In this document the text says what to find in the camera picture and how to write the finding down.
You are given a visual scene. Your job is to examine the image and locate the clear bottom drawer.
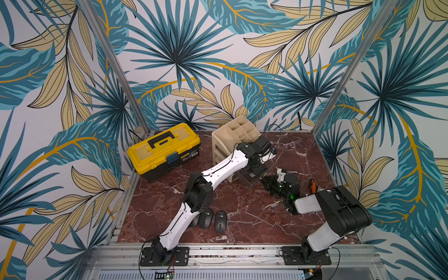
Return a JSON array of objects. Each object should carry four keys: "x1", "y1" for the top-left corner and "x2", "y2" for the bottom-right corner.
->
[{"x1": 234, "y1": 169, "x2": 267, "y2": 190}]

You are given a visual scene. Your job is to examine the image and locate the beige drawer organizer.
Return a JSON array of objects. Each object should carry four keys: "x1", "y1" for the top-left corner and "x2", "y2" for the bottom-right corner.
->
[{"x1": 203, "y1": 116, "x2": 261, "y2": 189}]

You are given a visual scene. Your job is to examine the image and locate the black Lecoo mouse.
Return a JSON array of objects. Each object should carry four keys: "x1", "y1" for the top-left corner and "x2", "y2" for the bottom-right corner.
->
[
  {"x1": 198, "y1": 208, "x2": 214, "y2": 229},
  {"x1": 214, "y1": 211, "x2": 228, "y2": 233},
  {"x1": 189, "y1": 214, "x2": 200, "y2": 228}
]

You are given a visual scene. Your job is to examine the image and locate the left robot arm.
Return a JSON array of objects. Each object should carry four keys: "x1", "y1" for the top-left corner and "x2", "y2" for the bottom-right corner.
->
[{"x1": 150, "y1": 135, "x2": 277, "y2": 264}]

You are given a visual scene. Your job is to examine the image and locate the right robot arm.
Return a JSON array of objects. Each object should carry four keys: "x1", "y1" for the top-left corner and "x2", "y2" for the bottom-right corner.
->
[{"x1": 261, "y1": 169, "x2": 372, "y2": 266}]

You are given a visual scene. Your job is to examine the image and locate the yellow black toolbox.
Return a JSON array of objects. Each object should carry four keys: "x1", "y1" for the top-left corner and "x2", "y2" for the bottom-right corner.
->
[{"x1": 127, "y1": 122, "x2": 201, "y2": 182}]

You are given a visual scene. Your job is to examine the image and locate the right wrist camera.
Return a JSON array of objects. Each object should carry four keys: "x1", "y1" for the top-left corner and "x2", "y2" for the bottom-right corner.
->
[{"x1": 277, "y1": 168, "x2": 288, "y2": 183}]

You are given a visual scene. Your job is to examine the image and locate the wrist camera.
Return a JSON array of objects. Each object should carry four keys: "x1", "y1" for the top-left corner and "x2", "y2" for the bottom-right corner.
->
[
  {"x1": 263, "y1": 147, "x2": 277, "y2": 159},
  {"x1": 277, "y1": 168, "x2": 288, "y2": 183}
]

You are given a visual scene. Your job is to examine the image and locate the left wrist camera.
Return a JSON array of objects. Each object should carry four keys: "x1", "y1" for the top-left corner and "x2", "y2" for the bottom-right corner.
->
[{"x1": 263, "y1": 147, "x2": 277, "y2": 159}]

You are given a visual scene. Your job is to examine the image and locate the orange handled tool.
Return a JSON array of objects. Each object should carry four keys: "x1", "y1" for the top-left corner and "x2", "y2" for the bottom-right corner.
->
[{"x1": 309, "y1": 179, "x2": 318, "y2": 194}]

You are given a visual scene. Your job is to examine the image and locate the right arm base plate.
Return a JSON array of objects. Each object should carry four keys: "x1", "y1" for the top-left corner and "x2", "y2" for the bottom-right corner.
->
[{"x1": 280, "y1": 246, "x2": 332, "y2": 266}]

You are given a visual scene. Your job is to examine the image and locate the right corner aluminium post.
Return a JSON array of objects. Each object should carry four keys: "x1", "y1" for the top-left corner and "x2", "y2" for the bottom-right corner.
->
[{"x1": 312, "y1": 0, "x2": 398, "y2": 136}]

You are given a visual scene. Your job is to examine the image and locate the corner aluminium post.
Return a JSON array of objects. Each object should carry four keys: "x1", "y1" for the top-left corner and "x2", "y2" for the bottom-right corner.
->
[
  {"x1": 78, "y1": 0, "x2": 151, "y2": 136},
  {"x1": 312, "y1": 0, "x2": 398, "y2": 136}
]

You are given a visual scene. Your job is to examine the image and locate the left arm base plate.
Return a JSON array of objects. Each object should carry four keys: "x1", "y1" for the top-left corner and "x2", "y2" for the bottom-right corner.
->
[{"x1": 139, "y1": 247, "x2": 190, "y2": 267}]

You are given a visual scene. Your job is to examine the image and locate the aluminium front rail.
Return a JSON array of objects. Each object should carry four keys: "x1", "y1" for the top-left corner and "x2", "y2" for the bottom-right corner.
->
[{"x1": 82, "y1": 243, "x2": 367, "y2": 280}]

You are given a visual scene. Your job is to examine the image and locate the left corner aluminium post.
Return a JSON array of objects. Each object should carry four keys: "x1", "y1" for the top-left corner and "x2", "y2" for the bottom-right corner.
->
[{"x1": 78, "y1": 0, "x2": 151, "y2": 136}]

